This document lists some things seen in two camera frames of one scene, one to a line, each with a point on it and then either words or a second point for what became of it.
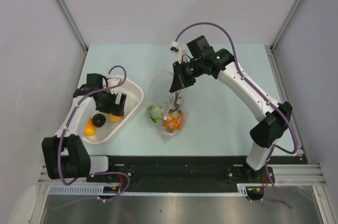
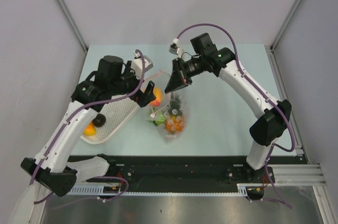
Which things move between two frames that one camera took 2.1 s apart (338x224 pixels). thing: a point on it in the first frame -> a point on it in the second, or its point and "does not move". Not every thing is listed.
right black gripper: (180, 82) does not move
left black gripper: (117, 109) -> (142, 98)
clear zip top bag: (168, 110) does not move
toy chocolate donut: (99, 120) does not move
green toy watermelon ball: (156, 113) -> (160, 122)
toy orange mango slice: (90, 129) does not move
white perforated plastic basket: (120, 84) does not move
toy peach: (114, 118) -> (157, 102)
